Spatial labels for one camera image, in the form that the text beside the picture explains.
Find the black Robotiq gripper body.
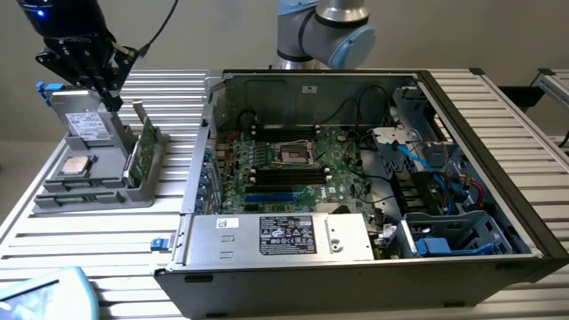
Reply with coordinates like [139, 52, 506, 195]
[17, 0, 119, 86]

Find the green RAM stick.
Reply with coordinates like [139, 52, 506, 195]
[52, 194, 107, 205]
[52, 177, 104, 188]

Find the black RAM slot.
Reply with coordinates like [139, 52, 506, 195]
[250, 175, 334, 181]
[251, 166, 334, 173]
[255, 123, 320, 129]
[250, 179, 335, 186]
[255, 127, 320, 133]
[255, 135, 320, 141]
[251, 170, 334, 177]
[255, 131, 320, 137]

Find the hard disk with blue caddy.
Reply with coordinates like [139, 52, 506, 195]
[35, 81, 131, 141]

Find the green graphics card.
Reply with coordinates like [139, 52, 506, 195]
[123, 101, 162, 188]

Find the CPU chip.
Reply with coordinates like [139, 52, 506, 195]
[60, 154, 98, 177]

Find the grey parts rack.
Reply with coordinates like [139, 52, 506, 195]
[34, 89, 172, 215]

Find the CPU socket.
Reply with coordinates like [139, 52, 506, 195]
[271, 141, 316, 167]

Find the blue expansion slot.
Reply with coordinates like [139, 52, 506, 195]
[246, 193, 299, 203]

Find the blue case latch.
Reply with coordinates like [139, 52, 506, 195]
[150, 235, 174, 251]

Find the green Dell motherboard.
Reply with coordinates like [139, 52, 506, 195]
[212, 125, 382, 218]

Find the silver power supply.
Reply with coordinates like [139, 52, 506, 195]
[183, 213, 376, 263]

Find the metal optical drive bay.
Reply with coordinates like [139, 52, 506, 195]
[390, 85, 456, 145]

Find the teal plastic object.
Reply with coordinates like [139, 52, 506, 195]
[0, 265, 102, 320]

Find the black fan shroud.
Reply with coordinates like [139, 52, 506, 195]
[390, 169, 447, 215]

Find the black open PC case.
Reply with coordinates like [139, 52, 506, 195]
[154, 68, 569, 318]

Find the metal disk bay cage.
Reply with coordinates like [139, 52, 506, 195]
[402, 209, 531, 258]

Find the neighbouring metal slat table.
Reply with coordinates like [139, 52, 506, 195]
[532, 68, 569, 149]

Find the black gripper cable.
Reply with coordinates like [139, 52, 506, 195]
[138, 0, 180, 57]

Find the short black wire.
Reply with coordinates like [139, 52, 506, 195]
[236, 109, 258, 135]

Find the long black wire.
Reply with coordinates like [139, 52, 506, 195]
[323, 85, 390, 131]

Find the blue SATA wire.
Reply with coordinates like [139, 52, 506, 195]
[386, 140, 448, 216]

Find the red wire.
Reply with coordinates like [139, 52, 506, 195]
[470, 175, 487, 201]

